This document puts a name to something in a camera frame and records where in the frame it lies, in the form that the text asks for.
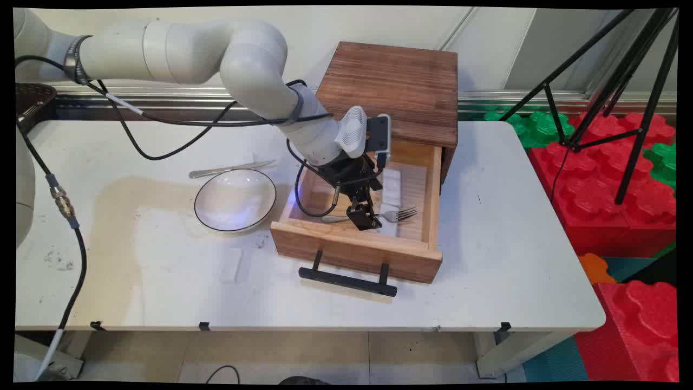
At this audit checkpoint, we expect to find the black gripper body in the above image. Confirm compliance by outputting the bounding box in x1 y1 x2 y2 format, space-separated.
317 153 384 203

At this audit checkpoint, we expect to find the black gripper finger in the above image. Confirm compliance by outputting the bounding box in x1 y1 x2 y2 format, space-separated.
366 186 384 228
346 199 376 232

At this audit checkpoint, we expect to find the silver fork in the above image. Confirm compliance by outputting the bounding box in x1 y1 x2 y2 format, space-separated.
321 206 419 224

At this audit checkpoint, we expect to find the silver table knife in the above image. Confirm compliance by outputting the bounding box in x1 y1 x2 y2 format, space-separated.
188 159 278 179

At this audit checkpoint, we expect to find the light wooden drawer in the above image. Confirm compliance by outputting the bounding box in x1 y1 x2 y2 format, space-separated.
270 136 445 285

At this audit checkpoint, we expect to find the dark wooden cabinet box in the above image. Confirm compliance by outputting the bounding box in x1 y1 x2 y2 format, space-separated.
315 41 459 185

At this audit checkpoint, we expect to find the white bowl black rim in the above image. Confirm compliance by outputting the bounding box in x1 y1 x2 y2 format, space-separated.
193 168 278 234

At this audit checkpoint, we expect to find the white table leg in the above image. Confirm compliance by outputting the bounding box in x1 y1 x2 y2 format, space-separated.
474 329 574 379

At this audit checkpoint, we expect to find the large red foam block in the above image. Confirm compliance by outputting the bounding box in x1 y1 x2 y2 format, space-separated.
527 112 678 258

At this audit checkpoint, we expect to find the orange foam piece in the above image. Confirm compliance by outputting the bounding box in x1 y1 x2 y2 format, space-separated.
578 252 617 285

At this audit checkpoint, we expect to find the teal foam mat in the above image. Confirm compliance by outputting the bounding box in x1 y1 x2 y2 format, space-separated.
522 336 589 383

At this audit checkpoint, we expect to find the black tripod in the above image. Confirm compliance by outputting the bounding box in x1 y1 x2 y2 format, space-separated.
498 8 681 206

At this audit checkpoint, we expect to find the small green foam block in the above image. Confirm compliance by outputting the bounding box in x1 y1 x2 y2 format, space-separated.
642 142 678 191

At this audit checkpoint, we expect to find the black mesh basket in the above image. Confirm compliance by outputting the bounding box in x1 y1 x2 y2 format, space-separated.
15 82 58 137

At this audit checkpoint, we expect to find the white ribbed camera mount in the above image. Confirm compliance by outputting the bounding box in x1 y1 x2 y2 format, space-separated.
334 106 369 159

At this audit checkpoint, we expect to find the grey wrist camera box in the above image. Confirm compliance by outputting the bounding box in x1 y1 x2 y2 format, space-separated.
367 114 392 168

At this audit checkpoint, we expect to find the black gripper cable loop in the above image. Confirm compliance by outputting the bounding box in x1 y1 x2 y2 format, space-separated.
286 138 339 218

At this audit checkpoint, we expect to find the black drawer handle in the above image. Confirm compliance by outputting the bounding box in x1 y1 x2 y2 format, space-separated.
298 250 399 298

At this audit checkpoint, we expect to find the black floor cable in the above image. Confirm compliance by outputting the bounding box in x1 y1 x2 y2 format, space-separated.
204 364 241 385

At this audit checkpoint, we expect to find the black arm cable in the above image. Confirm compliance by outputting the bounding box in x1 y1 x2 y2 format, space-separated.
15 54 334 161

